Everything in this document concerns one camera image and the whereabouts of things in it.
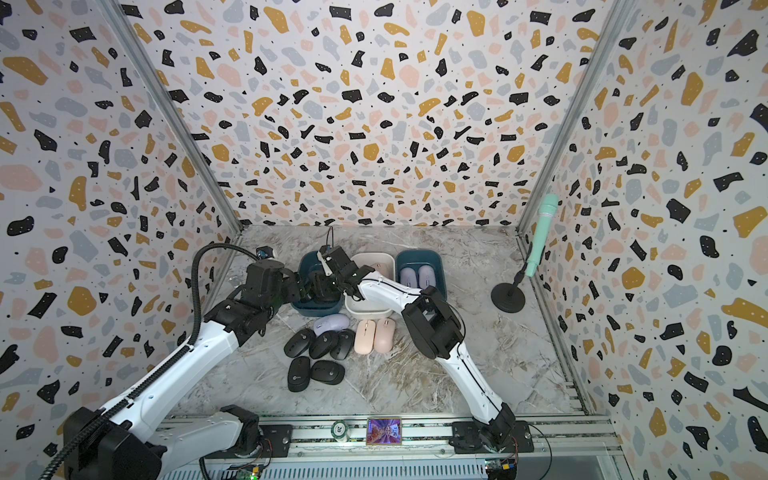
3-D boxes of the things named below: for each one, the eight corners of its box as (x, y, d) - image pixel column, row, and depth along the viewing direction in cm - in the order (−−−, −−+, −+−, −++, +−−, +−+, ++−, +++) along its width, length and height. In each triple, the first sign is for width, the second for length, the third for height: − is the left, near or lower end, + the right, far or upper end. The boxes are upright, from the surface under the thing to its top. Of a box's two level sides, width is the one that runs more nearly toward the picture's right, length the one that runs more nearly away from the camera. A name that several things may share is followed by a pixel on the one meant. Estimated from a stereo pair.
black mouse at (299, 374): (286, 392, 83) (283, 389, 81) (294, 359, 89) (292, 356, 87) (306, 392, 83) (304, 389, 81) (313, 360, 89) (311, 356, 87)
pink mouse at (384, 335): (374, 353, 91) (373, 349, 89) (376, 322, 97) (375, 318, 95) (394, 353, 91) (394, 349, 89) (395, 322, 97) (395, 318, 95)
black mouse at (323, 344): (310, 357, 88) (308, 352, 85) (322, 332, 93) (320, 327, 91) (329, 362, 87) (327, 357, 84) (339, 336, 92) (338, 331, 90)
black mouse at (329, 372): (310, 384, 84) (308, 381, 82) (314, 363, 88) (312, 360, 86) (343, 384, 85) (341, 381, 82) (345, 364, 88) (344, 360, 86)
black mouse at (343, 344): (330, 357, 89) (328, 353, 87) (342, 331, 95) (341, 326, 93) (344, 361, 89) (342, 357, 86) (355, 335, 94) (355, 330, 92)
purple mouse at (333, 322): (316, 336, 93) (314, 332, 91) (314, 322, 96) (313, 318, 94) (350, 328, 95) (349, 324, 93) (348, 314, 98) (347, 310, 96)
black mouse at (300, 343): (282, 351, 90) (279, 348, 88) (307, 328, 95) (305, 324, 93) (294, 363, 88) (292, 360, 86) (319, 338, 93) (318, 335, 91)
